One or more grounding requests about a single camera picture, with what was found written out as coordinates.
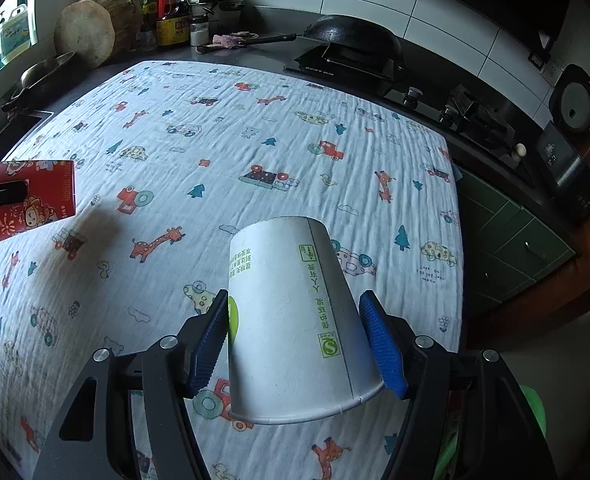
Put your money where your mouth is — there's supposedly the black induction cooker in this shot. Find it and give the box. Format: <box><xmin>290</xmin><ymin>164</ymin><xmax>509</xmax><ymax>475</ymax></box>
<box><xmin>283</xmin><ymin>45</ymin><xmax>406</xmax><ymax>82</ymax></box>

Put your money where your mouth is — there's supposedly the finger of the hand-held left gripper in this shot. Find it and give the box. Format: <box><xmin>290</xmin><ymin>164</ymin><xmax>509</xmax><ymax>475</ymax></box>
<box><xmin>0</xmin><ymin>180</ymin><xmax>30</xmax><ymax>217</ymax></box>

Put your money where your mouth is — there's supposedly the red paper cup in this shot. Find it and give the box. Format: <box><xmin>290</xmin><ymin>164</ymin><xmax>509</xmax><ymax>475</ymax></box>
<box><xmin>0</xmin><ymin>156</ymin><xmax>77</xmax><ymax>252</ymax></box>

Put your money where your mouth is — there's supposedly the pink cloth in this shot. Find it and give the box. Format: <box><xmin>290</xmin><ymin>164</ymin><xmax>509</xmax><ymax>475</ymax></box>
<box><xmin>212</xmin><ymin>32</ymin><xmax>259</xmax><ymax>50</ymax></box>

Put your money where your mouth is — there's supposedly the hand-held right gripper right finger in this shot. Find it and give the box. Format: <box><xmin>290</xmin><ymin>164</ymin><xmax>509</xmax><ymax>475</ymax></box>
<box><xmin>357</xmin><ymin>290</ymin><xmax>558</xmax><ymax>480</ymax></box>

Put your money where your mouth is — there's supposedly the metal pan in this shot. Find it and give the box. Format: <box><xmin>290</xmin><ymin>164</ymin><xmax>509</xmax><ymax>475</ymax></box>
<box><xmin>2</xmin><ymin>52</ymin><xmax>76</xmax><ymax>112</ymax></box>

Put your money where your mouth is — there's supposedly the black gas stove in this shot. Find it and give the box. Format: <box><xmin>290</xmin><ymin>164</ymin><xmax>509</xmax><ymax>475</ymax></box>
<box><xmin>385</xmin><ymin>80</ymin><xmax>528</xmax><ymax>162</ymax></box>

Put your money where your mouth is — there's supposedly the small white jar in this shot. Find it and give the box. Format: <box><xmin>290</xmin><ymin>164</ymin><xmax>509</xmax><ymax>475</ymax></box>
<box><xmin>190</xmin><ymin>15</ymin><xmax>210</xmax><ymax>46</ymax></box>

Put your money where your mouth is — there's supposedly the round wooden chopping block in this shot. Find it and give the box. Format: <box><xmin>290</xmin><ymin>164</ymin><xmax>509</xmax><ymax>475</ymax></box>
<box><xmin>54</xmin><ymin>0</ymin><xmax>144</xmax><ymax>70</ymax></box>

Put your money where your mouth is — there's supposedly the green plastic basket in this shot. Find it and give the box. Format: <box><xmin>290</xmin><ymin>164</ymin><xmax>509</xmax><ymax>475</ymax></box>
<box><xmin>432</xmin><ymin>385</ymin><xmax>547</xmax><ymax>480</ymax></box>

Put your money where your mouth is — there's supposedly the black rice cooker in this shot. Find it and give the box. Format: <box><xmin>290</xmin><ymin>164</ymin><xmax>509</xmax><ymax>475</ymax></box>
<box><xmin>535</xmin><ymin>64</ymin><xmax>590</xmax><ymax>217</ymax></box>

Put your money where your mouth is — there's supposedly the detergent bottle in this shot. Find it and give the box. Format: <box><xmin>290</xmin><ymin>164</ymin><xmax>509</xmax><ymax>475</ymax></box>
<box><xmin>0</xmin><ymin>4</ymin><xmax>32</xmax><ymax>64</ymax></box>

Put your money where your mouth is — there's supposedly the white paper cup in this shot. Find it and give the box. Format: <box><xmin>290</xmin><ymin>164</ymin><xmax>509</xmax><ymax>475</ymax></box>
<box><xmin>226</xmin><ymin>216</ymin><xmax>386</xmax><ymax>426</ymax></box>

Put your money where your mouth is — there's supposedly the black wok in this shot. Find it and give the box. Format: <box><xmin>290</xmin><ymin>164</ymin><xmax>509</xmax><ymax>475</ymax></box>
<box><xmin>247</xmin><ymin>14</ymin><xmax>402</xmax><ymax>59</ymax></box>

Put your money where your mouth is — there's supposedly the green kitchen cabinet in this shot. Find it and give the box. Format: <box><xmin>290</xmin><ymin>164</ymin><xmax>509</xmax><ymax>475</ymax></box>
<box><xmin>455</xmin><ymin>165</ymin><xmax>577</xmax><ymax>312</ymax></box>

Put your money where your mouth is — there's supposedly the metal utensil rack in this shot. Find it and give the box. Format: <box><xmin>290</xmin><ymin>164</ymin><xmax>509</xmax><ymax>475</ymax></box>
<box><xmin>191</xmin><ymin>0</ymin><xmax>248</xmax><ymax>14</ymax></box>

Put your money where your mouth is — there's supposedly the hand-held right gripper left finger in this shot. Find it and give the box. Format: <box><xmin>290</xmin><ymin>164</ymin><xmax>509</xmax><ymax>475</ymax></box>
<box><xmin>32</xmin><ymin>289</ymin><xmax>231</xmax><ymax>480</ymax></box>

